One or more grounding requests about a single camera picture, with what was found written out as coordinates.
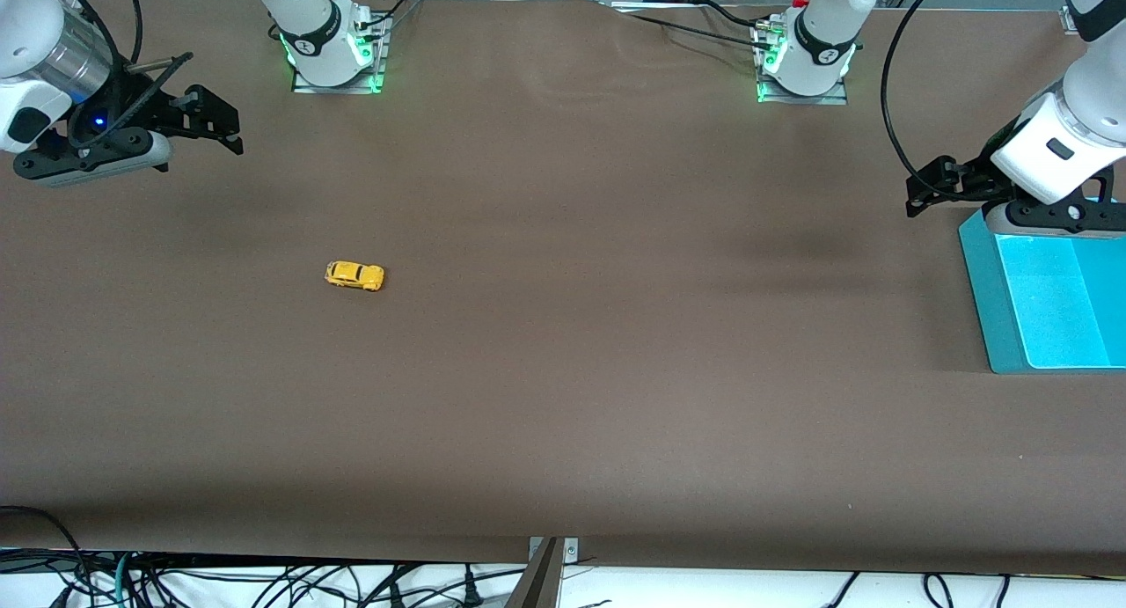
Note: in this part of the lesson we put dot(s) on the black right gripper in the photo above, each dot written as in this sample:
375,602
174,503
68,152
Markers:
145,106

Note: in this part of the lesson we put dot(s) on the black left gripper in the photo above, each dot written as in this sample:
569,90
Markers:
975,179

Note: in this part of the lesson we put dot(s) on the yellow beetle toy car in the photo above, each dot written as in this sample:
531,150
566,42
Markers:
354,275

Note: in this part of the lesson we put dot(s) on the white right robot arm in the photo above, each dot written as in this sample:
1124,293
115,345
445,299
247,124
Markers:
26,27

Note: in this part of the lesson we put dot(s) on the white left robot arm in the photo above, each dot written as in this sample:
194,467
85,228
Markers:
1091,89

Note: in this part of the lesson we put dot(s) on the teal plastic bin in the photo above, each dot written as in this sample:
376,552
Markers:
1056,309

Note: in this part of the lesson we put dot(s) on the dark metal bar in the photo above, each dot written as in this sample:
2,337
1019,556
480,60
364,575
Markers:
538,586

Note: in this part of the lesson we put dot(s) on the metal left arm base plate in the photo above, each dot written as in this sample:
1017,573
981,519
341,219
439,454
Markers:
805,100

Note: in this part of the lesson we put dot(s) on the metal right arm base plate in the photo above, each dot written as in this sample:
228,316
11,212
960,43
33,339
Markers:
339,90

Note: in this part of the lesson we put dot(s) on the aluminium corner bracket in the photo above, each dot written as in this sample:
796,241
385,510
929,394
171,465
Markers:
1069,20

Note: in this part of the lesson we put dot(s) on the small metal clamp bracket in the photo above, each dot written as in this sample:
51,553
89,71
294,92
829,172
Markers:
570,551

